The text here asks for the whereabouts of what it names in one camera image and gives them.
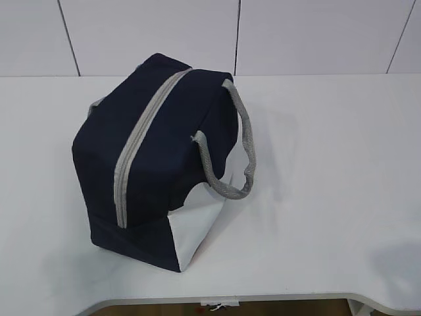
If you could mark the navy blue lunch bag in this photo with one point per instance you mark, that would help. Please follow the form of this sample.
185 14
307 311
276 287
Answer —
159 156

